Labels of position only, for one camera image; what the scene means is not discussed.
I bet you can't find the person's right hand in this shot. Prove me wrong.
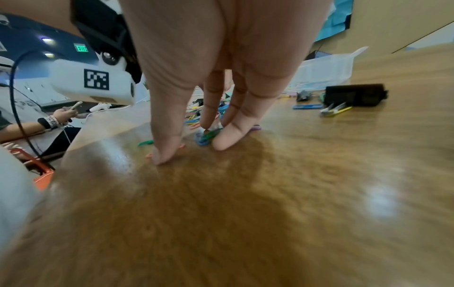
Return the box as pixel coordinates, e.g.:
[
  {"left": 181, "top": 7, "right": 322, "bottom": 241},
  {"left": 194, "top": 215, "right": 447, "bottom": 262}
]
[{"left": 119, "top": 0, "right": 334, "bottom": 166}]

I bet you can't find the pile of colourful paper clips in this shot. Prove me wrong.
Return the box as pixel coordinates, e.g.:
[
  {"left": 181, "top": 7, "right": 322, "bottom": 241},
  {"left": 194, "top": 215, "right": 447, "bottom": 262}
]
[{"left": 138, "top": 92, "right": 354, "bottom": 157}]

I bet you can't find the clear plastic box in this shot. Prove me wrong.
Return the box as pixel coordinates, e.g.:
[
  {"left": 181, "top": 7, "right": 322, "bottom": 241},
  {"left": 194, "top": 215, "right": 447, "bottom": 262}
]
[{"left": 283, "top": 46, "right": 370, "bottom": 93}]

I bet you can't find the group of binder clips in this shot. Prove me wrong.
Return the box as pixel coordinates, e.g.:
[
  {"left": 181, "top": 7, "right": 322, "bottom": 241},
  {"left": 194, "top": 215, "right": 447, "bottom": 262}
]
[{"left": 296, "top": 83, "right": 389, "bottom": 117}]

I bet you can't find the person's left forearm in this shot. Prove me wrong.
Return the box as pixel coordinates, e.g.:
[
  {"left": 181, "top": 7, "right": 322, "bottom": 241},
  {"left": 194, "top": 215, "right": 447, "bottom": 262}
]
[{"left": 0, "top": 0, "right": 83, "bottom": 37}]

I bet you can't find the left wrist marker band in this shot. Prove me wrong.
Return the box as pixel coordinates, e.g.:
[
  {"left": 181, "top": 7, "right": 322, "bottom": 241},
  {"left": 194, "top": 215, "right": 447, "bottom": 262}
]
[{"left": 70, "top": 0, "right": 143, "bottom": 83}]

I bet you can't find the wooden table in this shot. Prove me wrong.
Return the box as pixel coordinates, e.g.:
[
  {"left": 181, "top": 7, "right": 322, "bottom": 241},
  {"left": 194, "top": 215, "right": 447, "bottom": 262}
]
[{"left": 0, "top": 43, "right": 454, "bottom": 287}]

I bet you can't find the orange chair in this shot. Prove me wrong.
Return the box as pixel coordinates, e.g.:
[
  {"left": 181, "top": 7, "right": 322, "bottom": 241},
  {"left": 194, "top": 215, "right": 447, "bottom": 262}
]
[{"left": 8, "top": 148, "right": 56, "bottom": 191}]

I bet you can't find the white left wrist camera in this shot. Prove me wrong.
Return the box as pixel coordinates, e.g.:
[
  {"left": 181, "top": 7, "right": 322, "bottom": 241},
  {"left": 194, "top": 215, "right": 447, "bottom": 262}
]
[{"left": 49, "top": 52, "right": 138, "bottom": 107}]

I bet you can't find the black camera cable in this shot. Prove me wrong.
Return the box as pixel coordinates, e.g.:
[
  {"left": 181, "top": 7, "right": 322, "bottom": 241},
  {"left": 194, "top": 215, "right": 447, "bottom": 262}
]
[{"left": 8, "top": 50, "right": 54, "bottom": 169}]

